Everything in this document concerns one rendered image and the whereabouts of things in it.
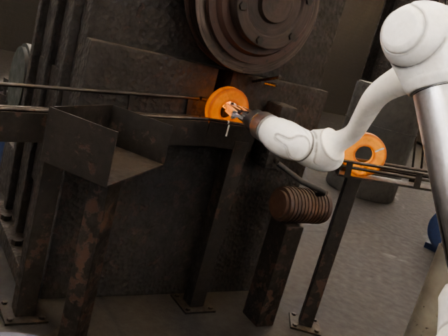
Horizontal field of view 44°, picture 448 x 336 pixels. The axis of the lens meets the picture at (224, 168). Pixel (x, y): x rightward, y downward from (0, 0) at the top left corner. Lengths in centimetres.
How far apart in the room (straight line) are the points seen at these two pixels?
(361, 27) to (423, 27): 946
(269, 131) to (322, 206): 52
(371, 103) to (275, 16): 48
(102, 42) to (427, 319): 137
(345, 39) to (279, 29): 856
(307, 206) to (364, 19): 873
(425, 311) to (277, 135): 81
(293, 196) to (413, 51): 96
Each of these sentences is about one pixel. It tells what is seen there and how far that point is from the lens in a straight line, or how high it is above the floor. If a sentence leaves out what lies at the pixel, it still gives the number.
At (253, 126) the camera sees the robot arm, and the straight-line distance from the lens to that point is 168.
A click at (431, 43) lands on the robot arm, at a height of 108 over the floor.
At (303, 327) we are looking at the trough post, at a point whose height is 1.
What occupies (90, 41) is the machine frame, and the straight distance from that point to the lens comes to 174.
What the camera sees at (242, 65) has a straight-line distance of 185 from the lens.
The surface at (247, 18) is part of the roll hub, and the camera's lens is 173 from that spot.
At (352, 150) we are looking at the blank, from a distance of 203.
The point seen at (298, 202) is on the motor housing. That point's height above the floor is 50.
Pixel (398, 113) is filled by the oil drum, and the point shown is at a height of 72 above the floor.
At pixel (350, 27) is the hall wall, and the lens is 1039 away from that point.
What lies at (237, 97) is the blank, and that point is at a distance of 188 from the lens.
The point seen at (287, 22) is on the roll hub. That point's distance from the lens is 183.
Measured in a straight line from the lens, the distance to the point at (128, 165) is 149.
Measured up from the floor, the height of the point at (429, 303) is 33.
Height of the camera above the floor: 101
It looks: 14 degrees down
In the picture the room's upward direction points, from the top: 15 degrees clockwise
